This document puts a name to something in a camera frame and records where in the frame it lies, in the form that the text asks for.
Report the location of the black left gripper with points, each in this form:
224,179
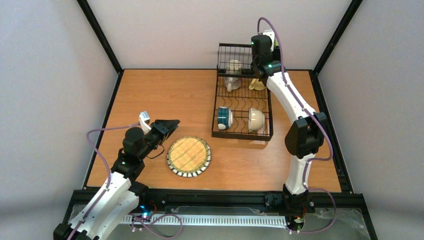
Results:
161,129

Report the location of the woven bamboo pattern plate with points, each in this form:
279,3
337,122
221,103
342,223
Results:
188,154

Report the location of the striped plate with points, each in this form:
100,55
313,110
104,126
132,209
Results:
189,174

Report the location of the white bowl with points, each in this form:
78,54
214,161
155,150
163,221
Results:
224,118
256,120

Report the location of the black wire dish rack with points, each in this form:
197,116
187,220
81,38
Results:
239,101

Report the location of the tall patterned ceramic cup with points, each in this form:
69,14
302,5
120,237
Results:
233,69

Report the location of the yellow ceramic mug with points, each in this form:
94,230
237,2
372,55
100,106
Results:
256,85

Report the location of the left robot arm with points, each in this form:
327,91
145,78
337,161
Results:
121,193

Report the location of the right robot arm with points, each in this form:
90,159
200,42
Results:
306,134

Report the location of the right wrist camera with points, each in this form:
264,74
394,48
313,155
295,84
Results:
271,34

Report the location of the white cable duct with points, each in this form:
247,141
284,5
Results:
218,220

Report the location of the black enclosure frame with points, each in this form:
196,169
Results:
269,201

